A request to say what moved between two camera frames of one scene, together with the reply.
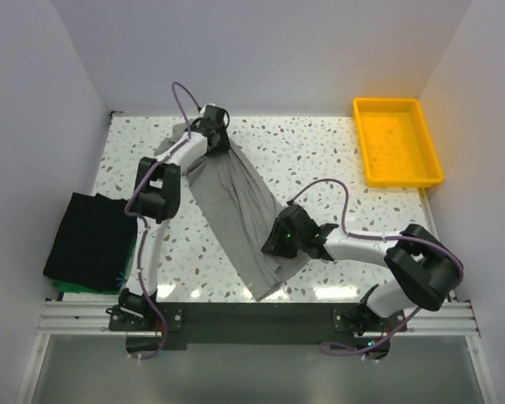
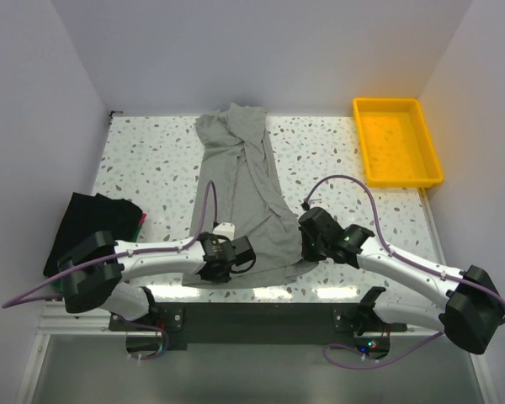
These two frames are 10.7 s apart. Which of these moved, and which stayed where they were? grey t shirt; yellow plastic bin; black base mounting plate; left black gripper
Moved: left black gripper; grey t shirt
Stayed: yellow plastic bin; black base mounting plate
